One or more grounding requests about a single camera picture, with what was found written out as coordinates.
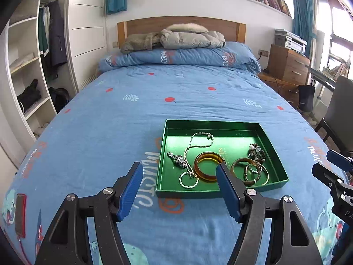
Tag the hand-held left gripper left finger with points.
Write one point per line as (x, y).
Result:
(129, 193)

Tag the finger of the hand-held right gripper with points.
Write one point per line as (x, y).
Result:
(326, 175)
(339, 158)

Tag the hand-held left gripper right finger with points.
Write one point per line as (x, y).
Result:
(230, 196)

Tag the thin brown bangle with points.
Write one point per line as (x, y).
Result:
(233, 167)

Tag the green tray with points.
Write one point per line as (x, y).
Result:
(176, 145)

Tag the thin silver bangles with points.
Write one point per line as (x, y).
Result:
(257, 171)

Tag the thick amber bangle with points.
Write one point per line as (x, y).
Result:
(196, 168)

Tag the grey chair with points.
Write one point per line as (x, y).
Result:
(340, 110)

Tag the small twisted silver bangle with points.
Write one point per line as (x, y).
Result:
(182, 182)

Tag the blue cartoon bedsheet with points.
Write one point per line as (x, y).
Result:
(110, 129)

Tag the black tote bag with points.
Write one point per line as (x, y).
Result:
(305, 99)

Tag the glass desk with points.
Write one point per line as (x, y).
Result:
(320, 76)

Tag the wooden nightstand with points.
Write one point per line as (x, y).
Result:
(275, 82)

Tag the wooden drawer cabinet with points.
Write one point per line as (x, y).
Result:
(286, 63)

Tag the white printer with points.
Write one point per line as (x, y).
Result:
(292, 42)

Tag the window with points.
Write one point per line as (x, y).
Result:
(339, 24)

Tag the black folded clothing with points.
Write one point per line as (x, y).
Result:
(29, 95)

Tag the blue pillow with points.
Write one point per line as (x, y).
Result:
(193, 57)

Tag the olive fleece jacket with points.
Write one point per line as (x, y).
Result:
(138, 42)

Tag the grey down jacket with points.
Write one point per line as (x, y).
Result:
(190, 40)

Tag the wooden headboard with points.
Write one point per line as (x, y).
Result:
(143, 26)

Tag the light folded cloth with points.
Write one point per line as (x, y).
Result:
(23, 62)

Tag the hanging dark clothes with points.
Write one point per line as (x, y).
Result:
(56, 38)

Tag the white open wardrobe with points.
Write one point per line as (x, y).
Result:
(22, 21)

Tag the wall socket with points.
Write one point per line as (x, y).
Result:
(263, 52)

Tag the wall switch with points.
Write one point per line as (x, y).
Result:
(115, 44)

